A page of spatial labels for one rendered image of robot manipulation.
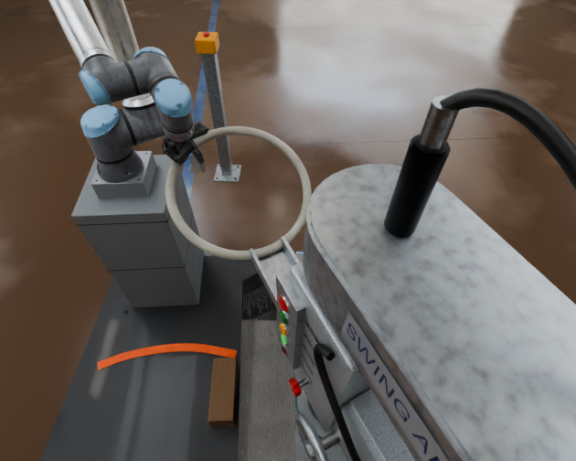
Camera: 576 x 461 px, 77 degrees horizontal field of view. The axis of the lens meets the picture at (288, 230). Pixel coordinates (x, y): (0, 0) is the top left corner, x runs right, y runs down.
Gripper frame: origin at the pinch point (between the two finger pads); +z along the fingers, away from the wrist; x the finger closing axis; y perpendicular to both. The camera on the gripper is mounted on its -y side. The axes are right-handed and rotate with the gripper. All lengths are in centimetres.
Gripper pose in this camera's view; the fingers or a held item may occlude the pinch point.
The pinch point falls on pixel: (188, 158)
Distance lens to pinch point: 137.0
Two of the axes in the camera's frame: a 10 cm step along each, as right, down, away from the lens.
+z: -1.8, 3.2, 9.3
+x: 8.0, 5.9, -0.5
